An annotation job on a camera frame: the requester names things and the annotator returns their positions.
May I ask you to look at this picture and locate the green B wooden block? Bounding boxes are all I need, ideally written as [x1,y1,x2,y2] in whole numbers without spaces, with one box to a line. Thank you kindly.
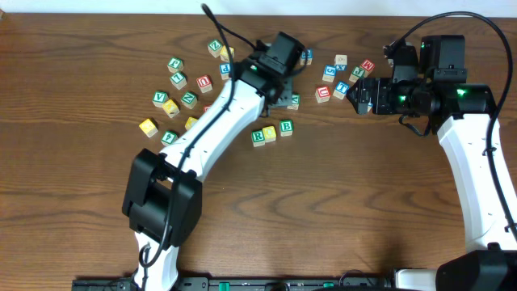
[280,120,294,137]

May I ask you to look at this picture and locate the yellow O wooden block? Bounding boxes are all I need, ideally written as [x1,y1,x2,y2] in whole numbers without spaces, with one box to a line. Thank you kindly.
[262,125,277,142]

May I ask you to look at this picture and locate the green R wooden block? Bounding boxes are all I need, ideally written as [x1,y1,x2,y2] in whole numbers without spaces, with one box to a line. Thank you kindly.
[251,130,266,147]

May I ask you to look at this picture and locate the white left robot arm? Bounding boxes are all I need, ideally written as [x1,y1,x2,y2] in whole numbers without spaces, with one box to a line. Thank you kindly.
[122,32,305,290]

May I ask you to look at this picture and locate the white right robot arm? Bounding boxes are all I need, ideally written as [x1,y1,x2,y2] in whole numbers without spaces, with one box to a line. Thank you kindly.
[347,35,516,290]

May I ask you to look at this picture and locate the green V wooden block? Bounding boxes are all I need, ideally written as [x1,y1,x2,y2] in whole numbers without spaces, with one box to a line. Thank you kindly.
[287,94,301,110]

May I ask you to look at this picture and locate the red M wooden block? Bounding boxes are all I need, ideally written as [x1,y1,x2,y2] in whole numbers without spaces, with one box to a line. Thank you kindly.
[359,59,375,78]

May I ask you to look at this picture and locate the green J wooden block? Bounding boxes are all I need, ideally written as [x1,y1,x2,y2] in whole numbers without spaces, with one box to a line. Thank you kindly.
[349,66,366,82]

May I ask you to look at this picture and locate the red U wooden block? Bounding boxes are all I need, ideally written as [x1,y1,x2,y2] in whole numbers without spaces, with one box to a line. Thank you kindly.
[315,86,331,103]

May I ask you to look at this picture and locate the blue T wooden block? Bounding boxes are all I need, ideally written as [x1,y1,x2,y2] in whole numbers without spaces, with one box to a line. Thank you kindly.
[333,81,350,99]

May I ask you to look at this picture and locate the blue D wooden block right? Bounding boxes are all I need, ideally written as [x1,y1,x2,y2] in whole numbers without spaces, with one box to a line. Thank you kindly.
[300,48,313,65]

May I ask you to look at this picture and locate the blue 5 wooden block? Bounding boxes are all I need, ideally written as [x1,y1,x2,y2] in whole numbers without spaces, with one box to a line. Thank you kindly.
[322,65,337,82]

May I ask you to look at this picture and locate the blue X wooden block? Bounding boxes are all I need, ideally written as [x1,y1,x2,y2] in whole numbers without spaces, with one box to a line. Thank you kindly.
[334,54,347,71]

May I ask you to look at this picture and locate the blue P wooden block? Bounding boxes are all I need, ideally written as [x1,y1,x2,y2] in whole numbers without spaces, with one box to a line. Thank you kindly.
[219,63,231,80]

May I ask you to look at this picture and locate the yellow block near Z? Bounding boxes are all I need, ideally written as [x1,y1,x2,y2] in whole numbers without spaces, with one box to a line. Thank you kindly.
[220,45,235,63]

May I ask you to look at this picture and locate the red U block left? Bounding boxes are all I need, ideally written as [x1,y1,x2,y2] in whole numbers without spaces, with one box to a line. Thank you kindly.
[196,74,213,93]

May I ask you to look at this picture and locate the green Z wooden block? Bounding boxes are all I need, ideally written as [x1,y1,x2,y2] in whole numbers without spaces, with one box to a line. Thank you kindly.
[208,39,223,58]

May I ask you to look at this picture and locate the green N wooden block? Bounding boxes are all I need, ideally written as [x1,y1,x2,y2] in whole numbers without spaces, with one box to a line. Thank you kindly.
[180,91,198,109]

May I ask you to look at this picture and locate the yellow block near 4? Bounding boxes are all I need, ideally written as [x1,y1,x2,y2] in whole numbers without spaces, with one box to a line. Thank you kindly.
[185,116,198,131]

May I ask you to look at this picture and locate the green 7 wooden block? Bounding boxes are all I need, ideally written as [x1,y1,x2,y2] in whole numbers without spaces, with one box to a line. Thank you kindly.
[170,72,187,90]

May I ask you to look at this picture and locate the green J block left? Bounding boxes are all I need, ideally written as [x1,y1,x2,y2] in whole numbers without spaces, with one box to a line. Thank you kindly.
[167,57,184,74]

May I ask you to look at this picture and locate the yellow block near N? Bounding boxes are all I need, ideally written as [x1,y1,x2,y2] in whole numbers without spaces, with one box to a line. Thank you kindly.
[162,99,180,118]

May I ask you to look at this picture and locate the green 4 wooden block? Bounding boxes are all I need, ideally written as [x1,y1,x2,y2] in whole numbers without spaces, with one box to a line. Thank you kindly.
[161,131,178,146]

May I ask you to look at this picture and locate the green V block left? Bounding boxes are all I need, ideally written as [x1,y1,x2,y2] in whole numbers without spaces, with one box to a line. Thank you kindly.
[152,91,169,108]

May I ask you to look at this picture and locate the yellow block far left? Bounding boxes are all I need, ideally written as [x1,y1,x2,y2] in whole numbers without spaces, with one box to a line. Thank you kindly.
[139,118,158,137]

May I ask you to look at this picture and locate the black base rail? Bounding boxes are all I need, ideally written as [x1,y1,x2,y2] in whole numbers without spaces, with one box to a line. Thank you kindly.
[71,276,395,291]

